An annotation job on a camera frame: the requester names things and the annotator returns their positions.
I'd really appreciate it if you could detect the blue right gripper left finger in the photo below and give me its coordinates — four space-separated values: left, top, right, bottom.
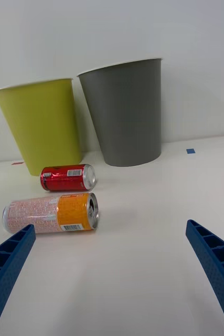
0 224 37 336

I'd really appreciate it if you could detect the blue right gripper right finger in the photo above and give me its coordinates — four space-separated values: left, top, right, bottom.
185 219 224 336

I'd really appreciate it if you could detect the orange and white drink can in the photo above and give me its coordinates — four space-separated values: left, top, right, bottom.
2 192 100 235

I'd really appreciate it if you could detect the red drink can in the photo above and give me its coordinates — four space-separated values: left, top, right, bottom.
39 163 97 192

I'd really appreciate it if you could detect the yellow-green plastic waste bin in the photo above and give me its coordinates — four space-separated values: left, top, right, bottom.
0 77 84 177

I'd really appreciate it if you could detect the grey plastic waste bin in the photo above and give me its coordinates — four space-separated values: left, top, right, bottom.
76 57 164 167

